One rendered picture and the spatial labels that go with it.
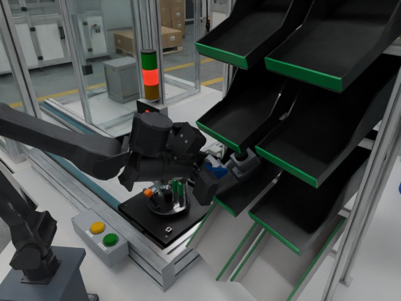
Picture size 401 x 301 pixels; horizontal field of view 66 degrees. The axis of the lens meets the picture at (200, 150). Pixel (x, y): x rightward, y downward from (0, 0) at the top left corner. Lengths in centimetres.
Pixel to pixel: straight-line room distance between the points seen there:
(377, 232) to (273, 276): 57
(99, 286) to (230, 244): 41
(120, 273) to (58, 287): 28
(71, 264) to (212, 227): 36
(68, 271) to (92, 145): 35
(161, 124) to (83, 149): 14
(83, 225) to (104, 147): 52
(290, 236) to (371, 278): 50
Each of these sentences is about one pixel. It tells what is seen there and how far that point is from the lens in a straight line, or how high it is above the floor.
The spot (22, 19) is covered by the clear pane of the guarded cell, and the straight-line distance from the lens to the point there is 206.
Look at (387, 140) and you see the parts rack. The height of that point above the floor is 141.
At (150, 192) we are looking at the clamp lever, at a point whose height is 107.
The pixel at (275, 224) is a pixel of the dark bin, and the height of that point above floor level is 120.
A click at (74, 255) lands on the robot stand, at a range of 83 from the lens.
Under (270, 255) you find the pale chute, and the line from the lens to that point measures 79.
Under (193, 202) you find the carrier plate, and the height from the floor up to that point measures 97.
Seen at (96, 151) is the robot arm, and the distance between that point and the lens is 55.
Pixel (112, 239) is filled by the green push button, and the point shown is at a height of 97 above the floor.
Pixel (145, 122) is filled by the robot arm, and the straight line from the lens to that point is 52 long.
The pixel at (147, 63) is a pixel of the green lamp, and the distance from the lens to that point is 102.
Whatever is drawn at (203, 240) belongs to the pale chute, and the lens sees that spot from 87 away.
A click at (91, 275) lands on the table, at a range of 104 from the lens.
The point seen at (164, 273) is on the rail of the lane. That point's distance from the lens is 90.
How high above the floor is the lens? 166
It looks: 32 degrees down
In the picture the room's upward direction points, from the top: straight up
